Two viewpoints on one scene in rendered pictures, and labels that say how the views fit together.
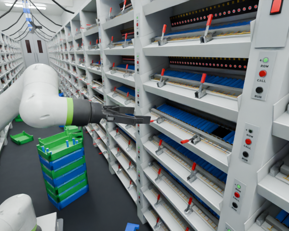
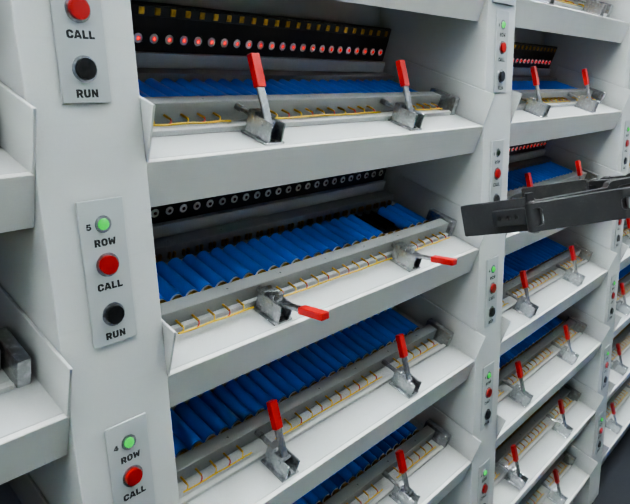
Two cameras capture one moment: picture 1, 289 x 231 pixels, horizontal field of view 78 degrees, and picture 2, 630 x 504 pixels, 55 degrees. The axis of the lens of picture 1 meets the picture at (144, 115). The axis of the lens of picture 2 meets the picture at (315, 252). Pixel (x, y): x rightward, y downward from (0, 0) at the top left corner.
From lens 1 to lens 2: 121 cm
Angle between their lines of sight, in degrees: 102
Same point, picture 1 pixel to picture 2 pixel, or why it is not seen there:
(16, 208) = not seen: outside the picture
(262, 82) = (502, 63)
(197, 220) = (421, 482)
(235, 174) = (487, 252)
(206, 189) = (430, 368)
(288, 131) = (516, 130)
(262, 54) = (500, 15)
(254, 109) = (497, 111)
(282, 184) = not seen: hidden behind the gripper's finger
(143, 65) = (127, 34)
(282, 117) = not seen: hidden behind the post
